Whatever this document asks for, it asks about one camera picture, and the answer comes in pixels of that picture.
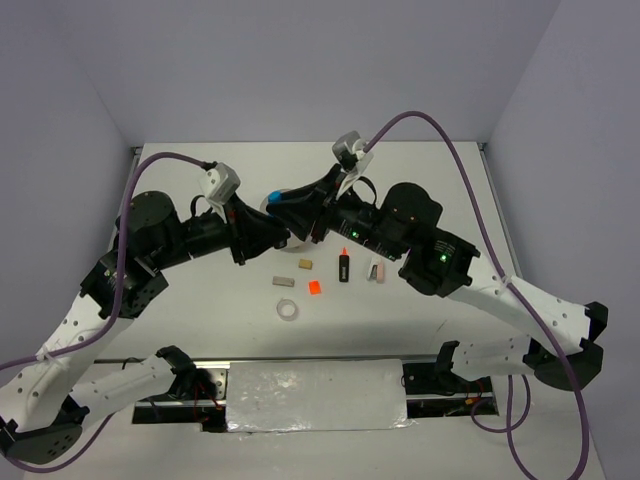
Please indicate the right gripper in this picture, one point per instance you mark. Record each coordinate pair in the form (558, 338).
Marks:
(299, 207)

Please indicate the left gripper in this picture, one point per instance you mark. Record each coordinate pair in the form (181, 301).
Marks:
(249, 231)

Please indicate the blue marker cap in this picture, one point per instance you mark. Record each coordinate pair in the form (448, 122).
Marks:
(274, 197)

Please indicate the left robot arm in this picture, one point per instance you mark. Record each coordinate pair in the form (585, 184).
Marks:
(46, 407)

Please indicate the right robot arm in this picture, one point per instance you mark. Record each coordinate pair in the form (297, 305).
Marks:
(556, 339)

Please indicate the white round divided container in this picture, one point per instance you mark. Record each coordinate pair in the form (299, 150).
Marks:
(293, 244)

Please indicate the grey eraser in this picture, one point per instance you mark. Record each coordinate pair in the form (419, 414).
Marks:
(283, 281)

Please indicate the tan eraser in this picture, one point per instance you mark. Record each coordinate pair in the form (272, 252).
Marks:
(305, 264)

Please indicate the orange highlighter marker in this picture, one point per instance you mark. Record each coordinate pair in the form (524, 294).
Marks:
(344, 266)

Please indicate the orange marker cap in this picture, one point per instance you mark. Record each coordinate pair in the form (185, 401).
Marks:
(315, 288)

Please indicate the clear tape roll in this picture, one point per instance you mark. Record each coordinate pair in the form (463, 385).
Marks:
(287, 309)

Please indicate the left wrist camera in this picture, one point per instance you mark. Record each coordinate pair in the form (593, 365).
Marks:
(218, 184)

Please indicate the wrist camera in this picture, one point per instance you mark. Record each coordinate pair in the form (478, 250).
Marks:
(349, 151)
(218, 184)

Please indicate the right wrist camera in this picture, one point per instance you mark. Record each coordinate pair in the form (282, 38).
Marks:
(349, 151)

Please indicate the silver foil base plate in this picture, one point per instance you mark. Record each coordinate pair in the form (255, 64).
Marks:
(309, 396)

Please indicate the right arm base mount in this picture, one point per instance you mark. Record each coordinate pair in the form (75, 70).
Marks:
(433, 391)

